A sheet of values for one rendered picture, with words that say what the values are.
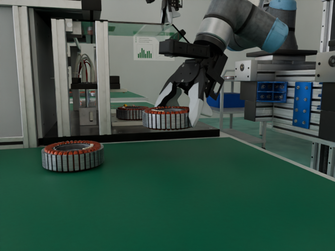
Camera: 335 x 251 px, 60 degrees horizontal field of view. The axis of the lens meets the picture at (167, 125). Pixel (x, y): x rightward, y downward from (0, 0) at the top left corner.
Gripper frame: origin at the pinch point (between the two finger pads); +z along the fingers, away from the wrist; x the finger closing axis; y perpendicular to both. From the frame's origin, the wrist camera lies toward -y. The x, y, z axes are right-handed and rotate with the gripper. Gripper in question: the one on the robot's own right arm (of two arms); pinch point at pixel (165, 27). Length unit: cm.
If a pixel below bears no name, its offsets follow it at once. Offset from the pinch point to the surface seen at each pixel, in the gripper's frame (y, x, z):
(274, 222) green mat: -20, -112, 40
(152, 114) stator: -28, -84, 31
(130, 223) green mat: -36, -107, 40
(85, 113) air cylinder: -39, -46, 34
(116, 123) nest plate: -30, -51, 37
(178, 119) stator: -23, -86, 32
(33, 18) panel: -50, -63, 10
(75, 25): -41, -55, 10
